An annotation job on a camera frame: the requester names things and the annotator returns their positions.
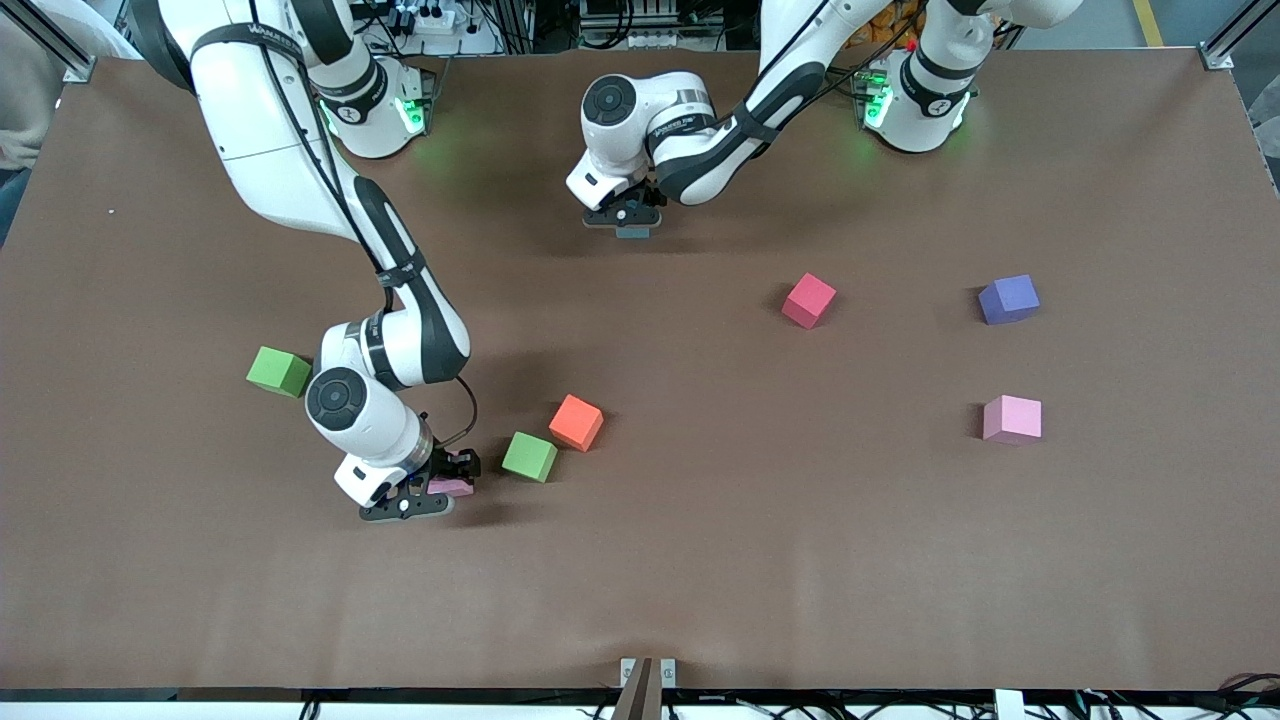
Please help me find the orange foam cube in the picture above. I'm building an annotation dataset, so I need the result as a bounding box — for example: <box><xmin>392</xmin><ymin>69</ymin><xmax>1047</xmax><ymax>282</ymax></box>
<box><xmin>548</xmin><ymin>394</ymin><xmax>605</xmax><ymax>453</ymax></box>

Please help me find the brown camera pole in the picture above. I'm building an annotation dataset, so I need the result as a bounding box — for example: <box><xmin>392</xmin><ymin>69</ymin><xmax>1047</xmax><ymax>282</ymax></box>
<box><xmin>612</xmin><ymin>658</ymin><xmax>663</xmax><ymax>720</ymax></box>

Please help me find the red foam cube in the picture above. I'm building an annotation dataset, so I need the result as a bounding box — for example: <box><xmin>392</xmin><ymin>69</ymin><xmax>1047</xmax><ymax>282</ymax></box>
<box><xmin>781</xmin><ymin>272</ymin><xmax>838</xmax><ymax>330</ymax></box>

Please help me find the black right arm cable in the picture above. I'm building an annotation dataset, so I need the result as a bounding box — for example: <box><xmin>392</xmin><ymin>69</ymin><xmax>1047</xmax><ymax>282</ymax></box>
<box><xmin>245</xmin><ymin>0</ymin><xmax>479</xmax><ymax>451</ymax></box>

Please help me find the green foam cube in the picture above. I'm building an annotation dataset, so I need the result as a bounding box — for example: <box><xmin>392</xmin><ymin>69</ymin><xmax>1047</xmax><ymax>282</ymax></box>
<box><xmin>501</xmin><ymin>431</ymin><xmax>559</xmax><ymax>484</ymax></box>
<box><xmin>246</xmin><ymin>346</ymin><xmax>313</xmax><ymax>399</ymax></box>

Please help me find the white power strip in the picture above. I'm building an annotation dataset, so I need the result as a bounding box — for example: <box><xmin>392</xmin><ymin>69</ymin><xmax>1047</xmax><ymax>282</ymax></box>
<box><xmin>388</xmin><ymin>3</ymin><xmax>463</xmax><ymax>33</ymax></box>

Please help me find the pile of orange objects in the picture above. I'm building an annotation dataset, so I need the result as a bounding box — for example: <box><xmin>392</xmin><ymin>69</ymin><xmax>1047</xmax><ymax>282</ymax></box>
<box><xmin>848</xmin><ymin>3</ymin><xmax>921</xmax><ymax>53</ymax></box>

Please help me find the electrical control unit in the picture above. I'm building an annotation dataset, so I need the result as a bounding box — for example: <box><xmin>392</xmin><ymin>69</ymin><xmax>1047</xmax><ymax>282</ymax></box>
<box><xmin>578</xmin><ymin>0</ymin><xmax>669</xmax><ymax>51</ymax></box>

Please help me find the silver aluminium frame profile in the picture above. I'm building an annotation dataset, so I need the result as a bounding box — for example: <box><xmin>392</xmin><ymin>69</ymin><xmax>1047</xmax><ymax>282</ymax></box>
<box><xmin>1200</xmin><ymin>0</ymin><xmax>1263</xmax><ymax>71</ymax></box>
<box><xmin>0</xmin><ymin>0</ymin><xmax>98</xmax><ymax>83</ymax></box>

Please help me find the purple foam cube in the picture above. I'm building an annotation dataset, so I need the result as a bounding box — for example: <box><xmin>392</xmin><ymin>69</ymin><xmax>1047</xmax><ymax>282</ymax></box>
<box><xmin>978</xmin><ymin>274</ymin><xmax>1041</xmax><ymax>326</ymax></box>

